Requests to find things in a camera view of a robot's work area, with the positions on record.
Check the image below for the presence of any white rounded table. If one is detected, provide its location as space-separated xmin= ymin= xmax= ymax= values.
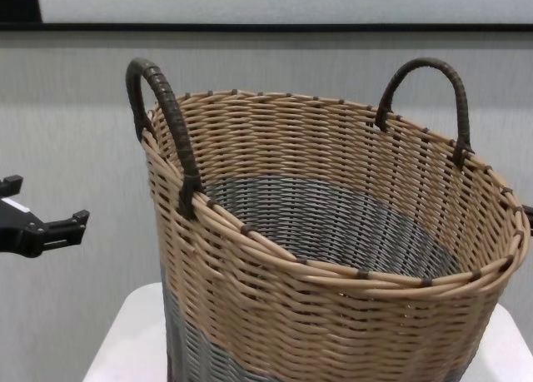
xmin=81 ymin=281 xmax=533 ymax=382

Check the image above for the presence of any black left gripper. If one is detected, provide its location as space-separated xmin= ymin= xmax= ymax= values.
xmin=0 ymin=174 xmax=91 ymax=258

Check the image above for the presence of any tan grey woven laundry basket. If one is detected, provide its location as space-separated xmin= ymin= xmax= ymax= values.
xmin=126 ymin=57 xmax=532 ymax=382

